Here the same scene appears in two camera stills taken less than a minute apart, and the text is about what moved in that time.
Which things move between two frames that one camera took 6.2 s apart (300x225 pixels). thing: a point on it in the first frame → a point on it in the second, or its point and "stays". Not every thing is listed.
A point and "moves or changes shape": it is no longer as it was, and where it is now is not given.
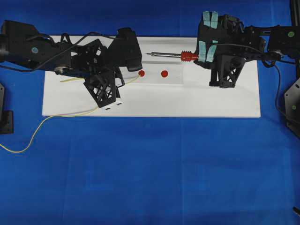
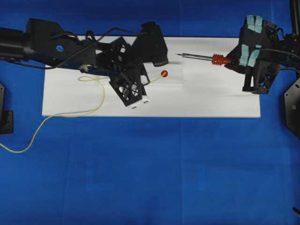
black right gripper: x=229 y=30 → x=272 y=51
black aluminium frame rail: x=296 y=12 stays
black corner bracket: x=6 y=117 stays
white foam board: x=170 y=84 stays
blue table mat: x=92 y=170 stays
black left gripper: x=93 y=60 → x=120 y=58
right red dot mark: x=164 y=73 stays
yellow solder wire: x=41 y=128 → x=81 y=78
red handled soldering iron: x=186 y=56 moves or changes shape
